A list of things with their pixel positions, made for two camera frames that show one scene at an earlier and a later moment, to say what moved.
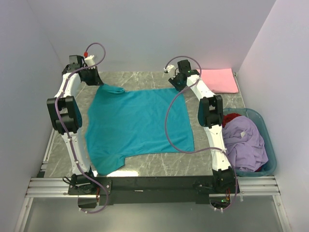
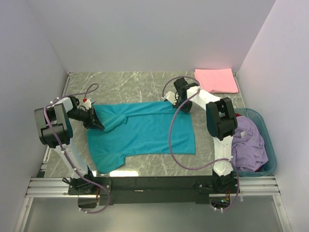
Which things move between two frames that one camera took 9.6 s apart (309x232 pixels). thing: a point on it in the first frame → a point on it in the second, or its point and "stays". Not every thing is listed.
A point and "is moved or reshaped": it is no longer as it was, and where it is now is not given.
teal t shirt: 119,123 is moved or reshaped
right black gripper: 179,88 → 187,109
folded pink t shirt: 219,80 stays
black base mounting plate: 152,190 stays
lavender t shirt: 244,144 stays
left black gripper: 97,80 → 93,121
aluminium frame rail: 58,187 stays
